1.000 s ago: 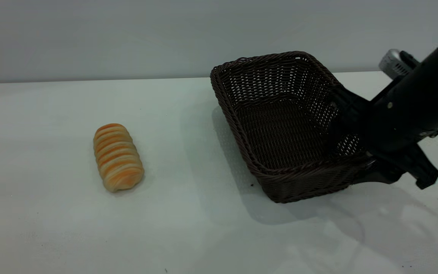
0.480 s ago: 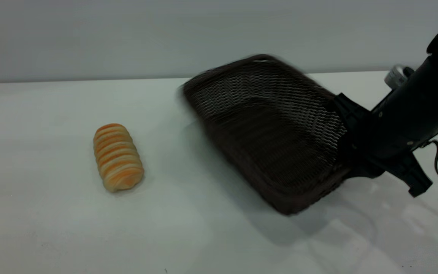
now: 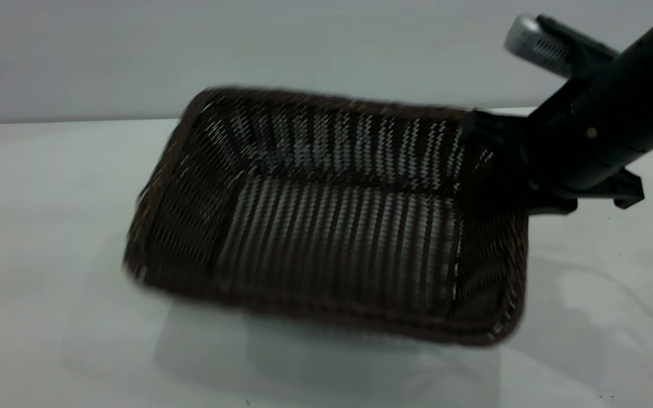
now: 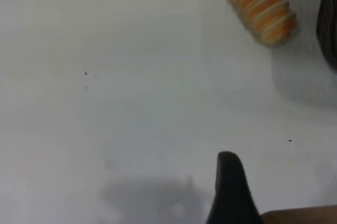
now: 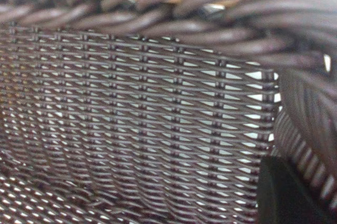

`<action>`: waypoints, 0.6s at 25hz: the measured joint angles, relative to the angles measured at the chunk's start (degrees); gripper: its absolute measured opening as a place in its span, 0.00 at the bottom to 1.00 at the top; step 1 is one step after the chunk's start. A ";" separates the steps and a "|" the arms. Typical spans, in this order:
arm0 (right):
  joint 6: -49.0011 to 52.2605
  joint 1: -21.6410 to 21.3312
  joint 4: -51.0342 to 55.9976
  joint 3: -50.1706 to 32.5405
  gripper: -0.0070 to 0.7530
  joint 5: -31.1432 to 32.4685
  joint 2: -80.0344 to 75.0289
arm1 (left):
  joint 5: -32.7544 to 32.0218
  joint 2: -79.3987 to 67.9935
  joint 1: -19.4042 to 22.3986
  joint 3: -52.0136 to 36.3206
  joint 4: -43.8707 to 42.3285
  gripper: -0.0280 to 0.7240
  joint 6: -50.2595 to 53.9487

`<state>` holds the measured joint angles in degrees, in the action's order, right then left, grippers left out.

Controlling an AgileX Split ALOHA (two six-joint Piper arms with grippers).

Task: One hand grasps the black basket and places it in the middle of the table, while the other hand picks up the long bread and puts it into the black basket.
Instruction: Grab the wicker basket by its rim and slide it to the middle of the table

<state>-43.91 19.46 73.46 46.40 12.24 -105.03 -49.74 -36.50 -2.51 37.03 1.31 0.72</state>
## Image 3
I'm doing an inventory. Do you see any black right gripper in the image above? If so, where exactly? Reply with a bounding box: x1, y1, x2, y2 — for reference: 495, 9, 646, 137
460, 54, 653, 216

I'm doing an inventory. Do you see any dark brown woven basket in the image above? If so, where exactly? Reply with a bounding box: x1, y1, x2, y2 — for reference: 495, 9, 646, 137
122, 85, 531, 347

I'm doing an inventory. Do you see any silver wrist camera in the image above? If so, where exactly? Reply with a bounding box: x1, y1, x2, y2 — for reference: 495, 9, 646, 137
504, 14, 575, 78

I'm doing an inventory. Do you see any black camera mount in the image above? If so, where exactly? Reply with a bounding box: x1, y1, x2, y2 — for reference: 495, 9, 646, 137
536, 14, 622, 80

